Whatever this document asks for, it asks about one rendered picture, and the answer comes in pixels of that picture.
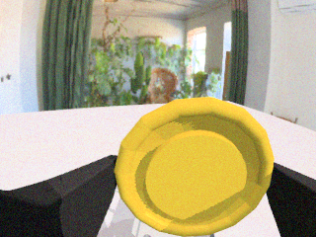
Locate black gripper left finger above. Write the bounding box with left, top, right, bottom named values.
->
left=0, top=154, right=119, bottom=237

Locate grey dish rack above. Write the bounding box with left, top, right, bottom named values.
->
left=130, top=217, right=220, bottom=237

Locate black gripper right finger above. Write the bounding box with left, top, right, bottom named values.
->
left=266, top=162, right=316, bottom=237

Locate yellow plate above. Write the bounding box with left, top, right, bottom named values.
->
left=115, top=98, right=274, bottom=237

